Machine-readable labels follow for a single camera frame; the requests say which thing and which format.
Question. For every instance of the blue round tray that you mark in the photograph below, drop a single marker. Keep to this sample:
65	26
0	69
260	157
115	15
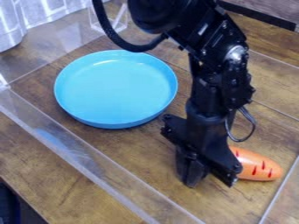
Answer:
115	89

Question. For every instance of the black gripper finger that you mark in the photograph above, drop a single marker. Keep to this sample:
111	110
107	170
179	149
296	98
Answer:
191	167

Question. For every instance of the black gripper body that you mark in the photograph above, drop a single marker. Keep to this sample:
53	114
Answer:
202	134

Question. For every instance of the clear acrylic enclosure wall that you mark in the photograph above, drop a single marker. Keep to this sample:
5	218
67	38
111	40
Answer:
129	163

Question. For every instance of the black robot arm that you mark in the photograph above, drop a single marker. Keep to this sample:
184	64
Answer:
204	31

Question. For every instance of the orange toy carrot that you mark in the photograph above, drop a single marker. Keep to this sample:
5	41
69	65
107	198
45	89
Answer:
259	168

